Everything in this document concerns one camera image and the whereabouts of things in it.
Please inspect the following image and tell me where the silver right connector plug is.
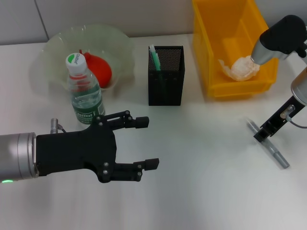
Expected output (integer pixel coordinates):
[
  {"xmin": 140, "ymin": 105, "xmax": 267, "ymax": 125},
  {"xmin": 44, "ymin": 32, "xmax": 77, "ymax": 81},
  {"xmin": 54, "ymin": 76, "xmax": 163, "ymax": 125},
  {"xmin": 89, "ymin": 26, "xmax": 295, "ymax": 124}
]
[{"xmin": 280, "ymin": 104, "xmax": 295, "ymax": 119}]

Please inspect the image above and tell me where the silver connector plug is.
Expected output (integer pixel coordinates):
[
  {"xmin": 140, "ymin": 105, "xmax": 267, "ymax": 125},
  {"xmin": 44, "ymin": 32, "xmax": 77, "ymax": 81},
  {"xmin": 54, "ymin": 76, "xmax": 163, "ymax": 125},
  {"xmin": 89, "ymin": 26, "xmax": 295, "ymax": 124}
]
[
  {"xmin": 280, "ymin": 104, "xmax": 295, "ymax": 119},
  {"xmin": 50, "ymin": 118, "xmax": 68, "ymax": 134}
]

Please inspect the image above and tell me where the orange fruit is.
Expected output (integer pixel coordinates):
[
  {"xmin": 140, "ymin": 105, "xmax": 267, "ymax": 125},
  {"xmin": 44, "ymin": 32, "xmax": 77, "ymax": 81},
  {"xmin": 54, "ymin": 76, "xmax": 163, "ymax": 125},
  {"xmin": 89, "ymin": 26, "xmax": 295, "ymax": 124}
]
[{"xmin": 79, "ymin": 49, "xmax": 113, "ymax": 89}]

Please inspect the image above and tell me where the black mesh pen holder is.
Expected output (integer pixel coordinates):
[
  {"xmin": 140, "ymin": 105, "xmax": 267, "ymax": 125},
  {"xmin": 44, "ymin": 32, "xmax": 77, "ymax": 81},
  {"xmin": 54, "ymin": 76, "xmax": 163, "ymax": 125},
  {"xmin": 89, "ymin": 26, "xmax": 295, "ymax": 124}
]
[{"xmin": 148, "ymin": 45, "xmax": 186, "ymax": 106}]

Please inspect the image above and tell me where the white paper ball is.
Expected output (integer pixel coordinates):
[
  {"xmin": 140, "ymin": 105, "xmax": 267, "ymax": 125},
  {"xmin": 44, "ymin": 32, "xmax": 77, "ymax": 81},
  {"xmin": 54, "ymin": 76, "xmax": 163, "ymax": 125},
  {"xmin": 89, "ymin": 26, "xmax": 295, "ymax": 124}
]
[{"xmin": 218, "ymin": 54, "xmax": 261, "ymax": 81}]

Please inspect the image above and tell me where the green glass fruit plate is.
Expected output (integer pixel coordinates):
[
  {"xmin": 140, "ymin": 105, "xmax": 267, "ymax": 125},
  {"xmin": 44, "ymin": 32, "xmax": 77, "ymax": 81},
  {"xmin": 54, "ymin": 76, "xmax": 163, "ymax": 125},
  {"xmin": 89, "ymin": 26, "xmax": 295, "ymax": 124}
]
[{"xmin": 30, "ymin": 23, "xmax": 135, "ymax": 98}]

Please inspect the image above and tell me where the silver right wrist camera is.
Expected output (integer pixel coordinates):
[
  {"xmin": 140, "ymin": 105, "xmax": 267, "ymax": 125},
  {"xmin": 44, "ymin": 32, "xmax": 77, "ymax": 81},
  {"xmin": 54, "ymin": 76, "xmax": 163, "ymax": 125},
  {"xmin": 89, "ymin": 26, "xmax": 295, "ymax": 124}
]
[{"xmin": 250, "ymin": 14, "xmax": 307, "ymax": 66}]

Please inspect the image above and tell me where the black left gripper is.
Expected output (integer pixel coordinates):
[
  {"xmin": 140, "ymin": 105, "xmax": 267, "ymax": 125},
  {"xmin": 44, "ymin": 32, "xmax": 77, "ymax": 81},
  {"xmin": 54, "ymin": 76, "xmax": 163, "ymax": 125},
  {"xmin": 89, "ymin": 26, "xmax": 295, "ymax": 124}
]
[{"xmin": 35, "ymin": 110, "xmax": 160, "ymax": 184}]

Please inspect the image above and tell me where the silver left connector plug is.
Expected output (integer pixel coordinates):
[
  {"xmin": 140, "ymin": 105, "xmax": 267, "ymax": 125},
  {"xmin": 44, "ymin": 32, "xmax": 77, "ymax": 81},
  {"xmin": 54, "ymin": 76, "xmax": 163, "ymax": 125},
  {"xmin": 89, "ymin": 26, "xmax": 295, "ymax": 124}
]
[{"xmin": 50, "ymin": 118, "xmax": 68, "ymax": 134}]

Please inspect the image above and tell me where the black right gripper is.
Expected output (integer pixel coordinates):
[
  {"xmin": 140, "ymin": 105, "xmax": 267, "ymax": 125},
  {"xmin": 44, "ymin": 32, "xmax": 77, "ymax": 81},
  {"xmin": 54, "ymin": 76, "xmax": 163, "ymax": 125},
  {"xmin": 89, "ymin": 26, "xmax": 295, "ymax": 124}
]
[{"xmin": 253, "ymin": 95, "xmax": 304, "ymax": 143}]

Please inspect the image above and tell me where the clear green-label water bottle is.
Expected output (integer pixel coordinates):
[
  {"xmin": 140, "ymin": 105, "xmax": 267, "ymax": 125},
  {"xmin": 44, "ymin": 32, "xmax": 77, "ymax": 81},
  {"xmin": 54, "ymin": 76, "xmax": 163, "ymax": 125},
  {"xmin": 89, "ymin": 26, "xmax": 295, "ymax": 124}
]
[{"xmin": 65, "ymin": 53, "xmax": 106, "ymax": 125}]

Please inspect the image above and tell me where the yellow plastic bin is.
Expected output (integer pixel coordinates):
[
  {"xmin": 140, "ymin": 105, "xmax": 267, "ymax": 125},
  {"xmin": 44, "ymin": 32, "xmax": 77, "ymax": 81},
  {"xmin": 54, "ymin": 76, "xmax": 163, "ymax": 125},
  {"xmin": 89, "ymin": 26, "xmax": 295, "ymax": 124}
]
[{"xmin": 191, "ymin": 0, "xmax": 281, "ymax": 99}]

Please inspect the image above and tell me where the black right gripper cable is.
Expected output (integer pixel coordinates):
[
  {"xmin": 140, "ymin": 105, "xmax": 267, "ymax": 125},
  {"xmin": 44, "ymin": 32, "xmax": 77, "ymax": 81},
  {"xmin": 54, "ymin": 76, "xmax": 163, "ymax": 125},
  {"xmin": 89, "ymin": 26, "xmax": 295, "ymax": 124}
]
[{"xmin": 289, "ymin": 116, "xmax": 307, "ymax": 129}]

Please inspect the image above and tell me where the green pen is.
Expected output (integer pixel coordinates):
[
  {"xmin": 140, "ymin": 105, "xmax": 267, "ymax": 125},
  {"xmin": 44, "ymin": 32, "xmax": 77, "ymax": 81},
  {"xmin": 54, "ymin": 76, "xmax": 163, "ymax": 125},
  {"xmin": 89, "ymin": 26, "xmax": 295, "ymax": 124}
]
[{"xmin": 148, "ymin": 44, "xmax": 166, "ymax": 96}]

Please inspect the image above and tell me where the grey marker pen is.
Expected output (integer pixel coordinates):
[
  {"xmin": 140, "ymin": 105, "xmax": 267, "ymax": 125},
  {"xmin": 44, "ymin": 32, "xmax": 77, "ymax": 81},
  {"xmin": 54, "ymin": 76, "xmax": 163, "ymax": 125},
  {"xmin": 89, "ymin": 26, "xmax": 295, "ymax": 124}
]
[{"xmin": 246, "ymin": 119, "xmax": 290, "ymax": 170}]

